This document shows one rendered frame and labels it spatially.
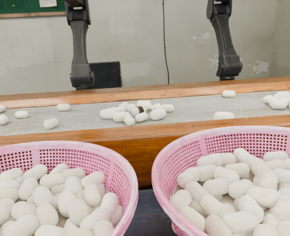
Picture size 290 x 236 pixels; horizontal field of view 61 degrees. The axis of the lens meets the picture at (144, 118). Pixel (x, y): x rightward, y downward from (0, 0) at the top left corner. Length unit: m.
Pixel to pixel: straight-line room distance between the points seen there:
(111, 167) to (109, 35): 2.34
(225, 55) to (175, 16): 1.65
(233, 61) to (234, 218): 0.88
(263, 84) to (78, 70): 0.64
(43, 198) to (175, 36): 2.47
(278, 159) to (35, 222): 0.29
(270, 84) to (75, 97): 0.58
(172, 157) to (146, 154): 0.07
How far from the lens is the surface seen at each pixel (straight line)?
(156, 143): 0.37
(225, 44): 1.11
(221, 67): 1.07
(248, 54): 2.96
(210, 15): 1.19
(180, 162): 0.33
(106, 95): 0.73
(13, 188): 0.33
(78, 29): 1.08
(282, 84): 0.87
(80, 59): 1.01
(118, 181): 0.29
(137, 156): 0.38
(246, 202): 0.27
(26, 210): 0.28
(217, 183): 0.29
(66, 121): 0.57
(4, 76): 2.83
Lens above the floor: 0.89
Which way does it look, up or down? 16 degrees down
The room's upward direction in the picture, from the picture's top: 3 degrees counter-clockwise
